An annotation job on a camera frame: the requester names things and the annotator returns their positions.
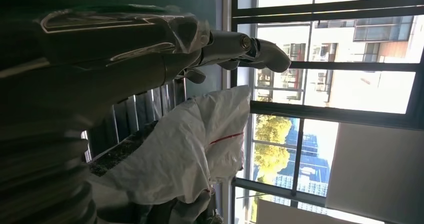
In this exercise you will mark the black window frame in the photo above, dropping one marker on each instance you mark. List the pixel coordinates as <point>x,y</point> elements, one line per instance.
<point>331,113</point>

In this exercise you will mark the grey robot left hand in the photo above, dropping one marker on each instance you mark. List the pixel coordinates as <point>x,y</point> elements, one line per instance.
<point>99,60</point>

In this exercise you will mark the white red-printed poly bag package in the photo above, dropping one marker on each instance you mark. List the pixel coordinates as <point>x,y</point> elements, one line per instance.
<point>185,149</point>

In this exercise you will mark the electronic scale with steel tray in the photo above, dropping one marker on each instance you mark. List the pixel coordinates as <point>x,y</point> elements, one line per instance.
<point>139,116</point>

